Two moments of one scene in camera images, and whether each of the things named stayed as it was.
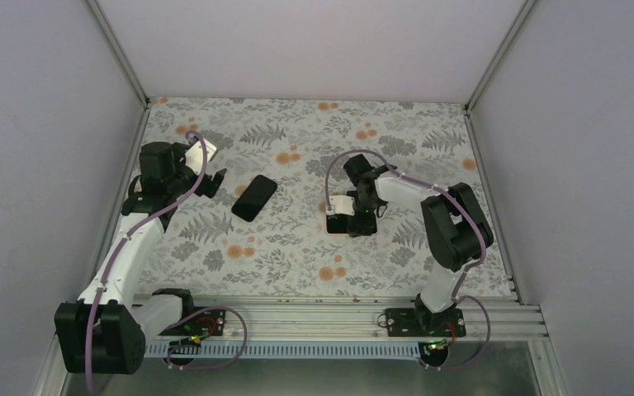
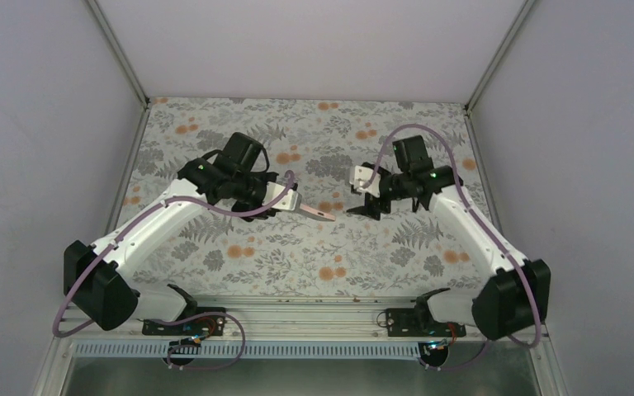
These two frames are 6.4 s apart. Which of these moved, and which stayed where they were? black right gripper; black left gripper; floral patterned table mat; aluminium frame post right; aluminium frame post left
Moved: black left gripper; black right gripper
Stayed: aluminium frame post right; aluminium frame post left; floral patterned table mat
